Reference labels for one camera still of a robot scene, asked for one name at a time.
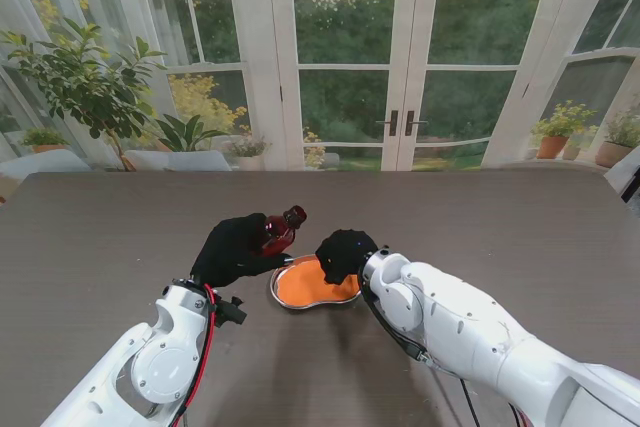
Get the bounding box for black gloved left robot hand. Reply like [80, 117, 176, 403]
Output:
[191, 213, 294, 289]

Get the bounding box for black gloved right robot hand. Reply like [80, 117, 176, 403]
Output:
[315, 229, 379, 287]

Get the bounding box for red transparent sample bottle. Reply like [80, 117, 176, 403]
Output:
[259, 204, 308, 257]

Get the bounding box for orange tray liner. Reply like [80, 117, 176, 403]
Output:
[274, 256, 361, 306]

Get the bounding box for steel kidney-shaped tray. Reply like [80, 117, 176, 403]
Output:
[269, 252, 364, 310]

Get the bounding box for printed garden window backdrop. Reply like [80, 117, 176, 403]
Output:
[0, 0, 640, 174]

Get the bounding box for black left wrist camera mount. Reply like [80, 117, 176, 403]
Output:
[214, 296, 249, 327]

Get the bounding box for red left arm cable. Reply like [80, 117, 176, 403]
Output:
[172, 282, 217, 427]

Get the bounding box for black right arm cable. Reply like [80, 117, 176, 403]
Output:
[360, 271, 481, 427]

